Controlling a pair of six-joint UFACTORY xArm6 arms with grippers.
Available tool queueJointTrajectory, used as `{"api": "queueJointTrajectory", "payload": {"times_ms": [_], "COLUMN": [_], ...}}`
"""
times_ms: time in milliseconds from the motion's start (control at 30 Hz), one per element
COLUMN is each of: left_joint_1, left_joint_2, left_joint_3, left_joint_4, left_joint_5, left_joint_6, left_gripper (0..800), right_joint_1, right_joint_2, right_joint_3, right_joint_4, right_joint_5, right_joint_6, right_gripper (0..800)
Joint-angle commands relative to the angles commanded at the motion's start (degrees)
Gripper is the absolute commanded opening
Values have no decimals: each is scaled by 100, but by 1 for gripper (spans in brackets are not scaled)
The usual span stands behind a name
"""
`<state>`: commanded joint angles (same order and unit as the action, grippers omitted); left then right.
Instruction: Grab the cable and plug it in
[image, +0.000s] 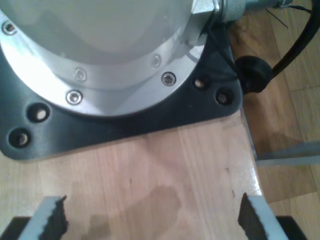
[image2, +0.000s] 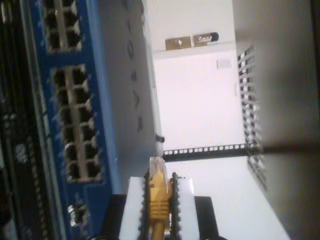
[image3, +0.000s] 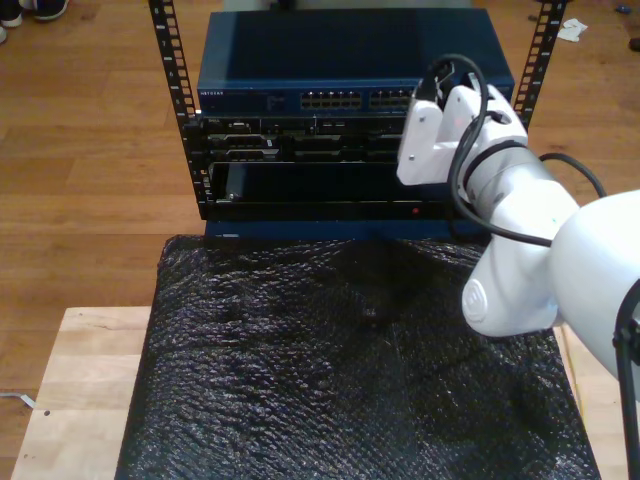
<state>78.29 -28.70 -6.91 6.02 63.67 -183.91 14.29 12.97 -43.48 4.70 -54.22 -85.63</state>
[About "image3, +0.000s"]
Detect black camera cable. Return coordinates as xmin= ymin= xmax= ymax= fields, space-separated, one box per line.
xmin=414 ymin=53 xmax=554 ymax=247

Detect black bubble mat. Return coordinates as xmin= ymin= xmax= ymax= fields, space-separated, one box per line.
xmin=114 ymin=233 xmax=601 ymax=480

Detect black equipment rack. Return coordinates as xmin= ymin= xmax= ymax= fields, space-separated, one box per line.
xmin=147 ymin=0 xmax=570 ymax=224

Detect person's dark shoe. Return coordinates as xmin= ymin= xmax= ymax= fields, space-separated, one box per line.
xmin=33 ymin=0 xmax=71 ymax=21
xmin=0 ymin=0 xmax=25 ymax=29

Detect crumpled white paper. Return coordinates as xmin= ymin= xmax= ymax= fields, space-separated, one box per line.
xmin=556 ymin=18 xmax=590 ymax=43

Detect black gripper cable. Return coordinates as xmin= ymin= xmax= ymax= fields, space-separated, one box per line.
xmin=537 ymin=152 xmax=640 ymax=480

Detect grey flat strap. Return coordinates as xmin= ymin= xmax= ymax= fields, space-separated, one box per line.
xmin=0 ymin=392 xmax=37 ymax=409

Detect blue network switch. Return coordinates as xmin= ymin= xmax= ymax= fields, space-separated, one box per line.
xmin=196 ymin=8 xmax=516 ymax=119

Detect black rack server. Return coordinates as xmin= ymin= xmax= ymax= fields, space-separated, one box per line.
xmin=182 ymin=113 xmax=407 ymax=165

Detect low blue rack unit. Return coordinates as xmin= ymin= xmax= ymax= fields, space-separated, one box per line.
xmin=204 ymin=219 xmax=489 ymax=242

